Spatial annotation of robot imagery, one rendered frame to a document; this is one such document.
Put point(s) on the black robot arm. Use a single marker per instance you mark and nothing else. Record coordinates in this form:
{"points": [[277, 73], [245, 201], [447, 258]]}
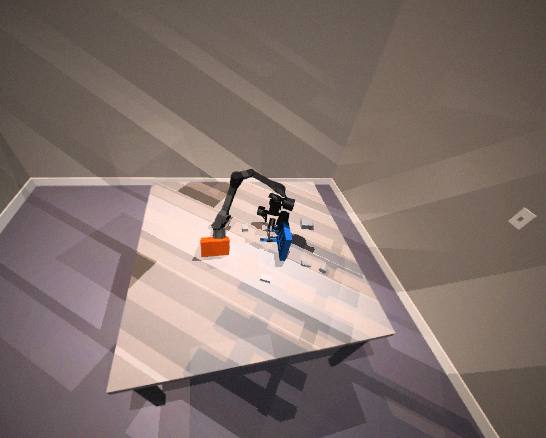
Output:
{"points": [[235, 181]]}

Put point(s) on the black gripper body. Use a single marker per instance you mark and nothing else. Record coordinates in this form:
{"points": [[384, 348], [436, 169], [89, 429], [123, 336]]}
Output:
{"points": [[274, 212]]}

